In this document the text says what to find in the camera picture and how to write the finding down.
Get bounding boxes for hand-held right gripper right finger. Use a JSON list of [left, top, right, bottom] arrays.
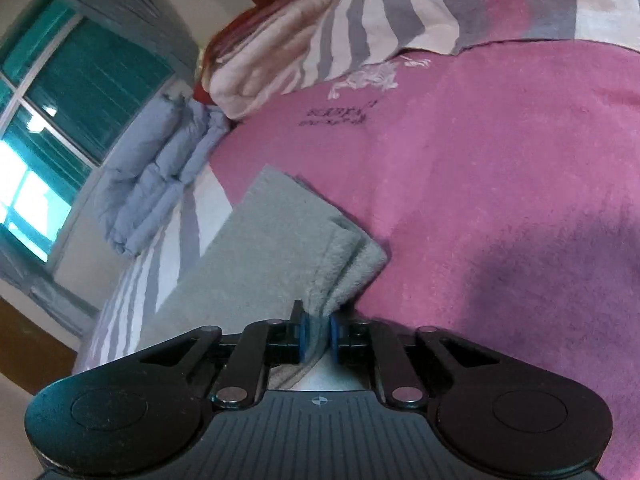
[[329, 312, 502, 409]]

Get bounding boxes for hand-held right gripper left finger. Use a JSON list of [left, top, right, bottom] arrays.
[[139, 300, 309, 409]]

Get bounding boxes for grey pants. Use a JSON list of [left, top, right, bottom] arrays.
[[140, 163, 389, 392]]

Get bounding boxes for folded light blue duvet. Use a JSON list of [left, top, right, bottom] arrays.
[[94, 93, 232, 257]]

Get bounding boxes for striped bed sheet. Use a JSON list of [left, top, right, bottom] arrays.
[[74, 46, 640, 480]]

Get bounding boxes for brown wooden door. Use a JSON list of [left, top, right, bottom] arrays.
[[0, 297, 84, 392]]

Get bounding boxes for folded pink white blanket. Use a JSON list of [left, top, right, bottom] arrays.
[[207, 0, 347, 122]]

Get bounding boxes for pile of red clothes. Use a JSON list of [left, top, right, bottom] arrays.
[[192, 4, 262, 107]]

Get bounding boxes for sliding glass window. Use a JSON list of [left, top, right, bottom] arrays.
[[0, 0, 177, 267]]

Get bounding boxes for striped pillow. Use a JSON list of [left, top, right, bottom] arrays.
[[299, 0, 640, 89]]

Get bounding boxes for grey curtain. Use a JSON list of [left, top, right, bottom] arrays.
[[29, 0, 207, 85]]

